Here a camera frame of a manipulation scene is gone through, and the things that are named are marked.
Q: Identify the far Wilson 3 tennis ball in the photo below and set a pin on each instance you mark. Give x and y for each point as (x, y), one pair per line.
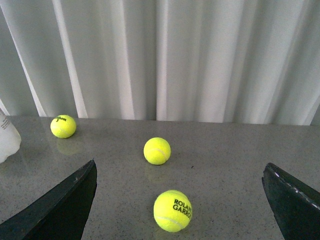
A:
(63, 126)

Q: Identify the Roland Garros tennis ball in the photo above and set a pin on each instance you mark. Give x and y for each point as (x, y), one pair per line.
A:
(172, 211)

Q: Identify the blue white tennis ball can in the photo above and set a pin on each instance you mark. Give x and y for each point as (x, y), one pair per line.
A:
(10, 139)

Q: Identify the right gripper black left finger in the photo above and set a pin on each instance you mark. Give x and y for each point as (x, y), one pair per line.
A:
(60, 214)

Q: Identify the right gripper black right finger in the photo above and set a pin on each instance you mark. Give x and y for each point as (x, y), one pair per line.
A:
(295, 205)

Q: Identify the white pleated curtain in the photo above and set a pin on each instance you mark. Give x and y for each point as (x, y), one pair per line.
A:
(219, 61)

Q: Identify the plain yellow tennis ball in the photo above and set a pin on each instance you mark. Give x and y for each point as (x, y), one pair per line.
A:
(157, 151)

